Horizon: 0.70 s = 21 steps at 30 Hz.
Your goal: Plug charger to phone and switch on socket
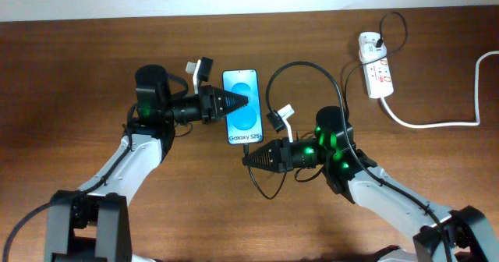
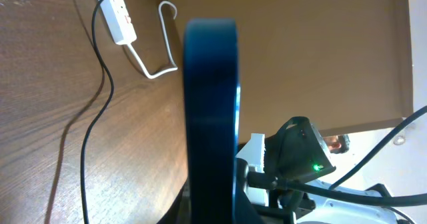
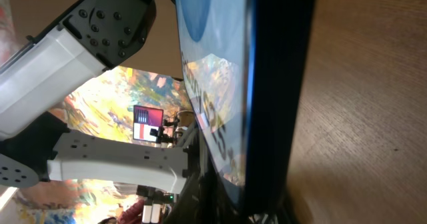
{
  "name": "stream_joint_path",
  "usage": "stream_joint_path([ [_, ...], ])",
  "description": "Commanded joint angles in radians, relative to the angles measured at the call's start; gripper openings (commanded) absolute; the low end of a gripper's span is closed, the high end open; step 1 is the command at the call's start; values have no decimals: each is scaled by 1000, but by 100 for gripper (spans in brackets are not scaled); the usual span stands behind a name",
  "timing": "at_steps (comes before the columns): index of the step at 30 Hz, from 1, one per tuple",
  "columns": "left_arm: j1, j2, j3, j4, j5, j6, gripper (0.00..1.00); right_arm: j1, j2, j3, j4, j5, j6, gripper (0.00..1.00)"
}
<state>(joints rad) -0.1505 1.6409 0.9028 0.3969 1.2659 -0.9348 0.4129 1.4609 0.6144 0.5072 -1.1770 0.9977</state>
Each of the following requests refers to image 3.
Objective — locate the blue Galaxy smartphone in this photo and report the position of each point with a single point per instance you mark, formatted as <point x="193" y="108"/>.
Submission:
<point x="243" y="63"/>

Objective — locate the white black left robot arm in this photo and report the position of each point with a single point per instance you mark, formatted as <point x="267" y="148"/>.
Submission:
<point x="88" y="39"/>

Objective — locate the distant computer monitor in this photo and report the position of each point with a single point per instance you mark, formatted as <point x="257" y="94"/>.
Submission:
<point x="146" y="123"/>

